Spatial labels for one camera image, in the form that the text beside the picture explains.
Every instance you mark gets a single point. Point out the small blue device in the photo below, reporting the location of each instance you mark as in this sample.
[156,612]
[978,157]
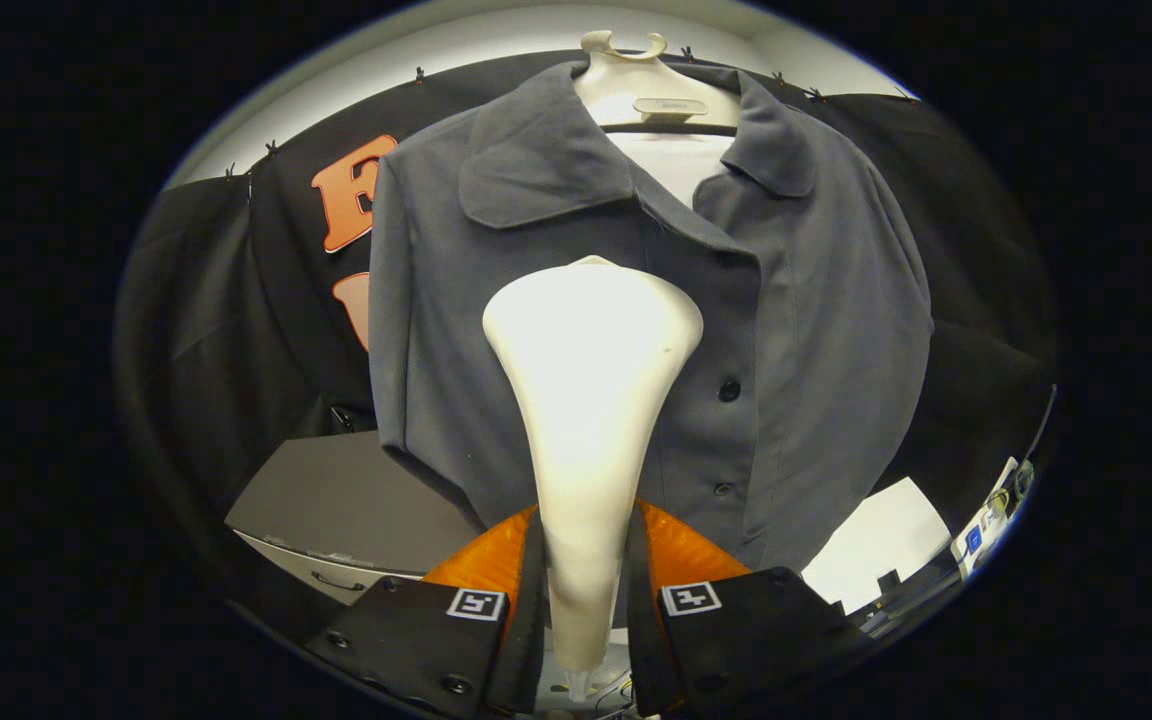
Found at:
[973,539]

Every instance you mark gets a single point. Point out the small dark metal clip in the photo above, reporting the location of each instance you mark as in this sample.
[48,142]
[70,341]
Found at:
[346,418]

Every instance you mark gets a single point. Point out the grey drawer cabinet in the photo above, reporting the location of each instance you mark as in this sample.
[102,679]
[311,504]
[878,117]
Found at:
[346,500]

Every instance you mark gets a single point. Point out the small black box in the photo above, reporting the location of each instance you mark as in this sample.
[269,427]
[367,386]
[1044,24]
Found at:
[888,580]

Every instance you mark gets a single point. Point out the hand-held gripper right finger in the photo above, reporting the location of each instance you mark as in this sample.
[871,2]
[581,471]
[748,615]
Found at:
[638,610]

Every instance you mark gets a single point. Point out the white vertical ironing board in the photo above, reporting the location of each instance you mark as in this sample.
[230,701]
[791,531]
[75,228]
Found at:
[671,165]

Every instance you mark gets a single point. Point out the white side table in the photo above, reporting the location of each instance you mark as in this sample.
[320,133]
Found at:
[986,530]

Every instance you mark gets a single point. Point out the grey button-up shirt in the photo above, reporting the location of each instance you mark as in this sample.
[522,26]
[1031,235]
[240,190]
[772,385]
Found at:
[816,330]

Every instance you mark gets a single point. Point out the white garment steamer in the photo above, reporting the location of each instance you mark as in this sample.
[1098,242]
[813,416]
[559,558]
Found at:
[591,400]

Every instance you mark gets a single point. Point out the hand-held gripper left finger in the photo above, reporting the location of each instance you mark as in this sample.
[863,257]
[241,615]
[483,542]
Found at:
[531,600]

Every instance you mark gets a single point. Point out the cream clothes hanger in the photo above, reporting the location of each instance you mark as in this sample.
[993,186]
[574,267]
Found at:
[636,85]

